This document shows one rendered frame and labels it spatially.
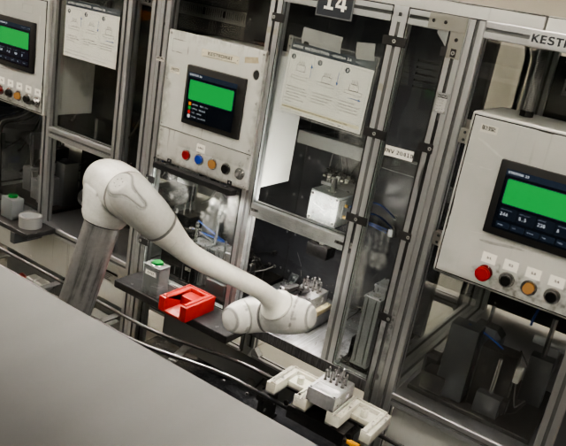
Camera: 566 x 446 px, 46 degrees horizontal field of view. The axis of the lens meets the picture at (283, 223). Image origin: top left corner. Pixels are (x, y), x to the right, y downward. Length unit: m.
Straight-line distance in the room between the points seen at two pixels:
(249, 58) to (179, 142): 0.42
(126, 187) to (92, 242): 0.26
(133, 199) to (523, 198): 0.99
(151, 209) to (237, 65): 0.70
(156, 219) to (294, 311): 0.50
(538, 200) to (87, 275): 1.21
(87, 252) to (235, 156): 0.63
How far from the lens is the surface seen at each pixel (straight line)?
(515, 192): 1.84
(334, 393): 2.07
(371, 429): 2.04
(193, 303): 2.34
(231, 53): 2.26
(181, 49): 2.40
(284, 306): 1.97
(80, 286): 1.95
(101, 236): 1.91
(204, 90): 2.30
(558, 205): 1.82
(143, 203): 1.73
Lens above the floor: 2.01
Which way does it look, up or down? 19 degrees down
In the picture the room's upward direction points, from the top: 10 degrees clockwise
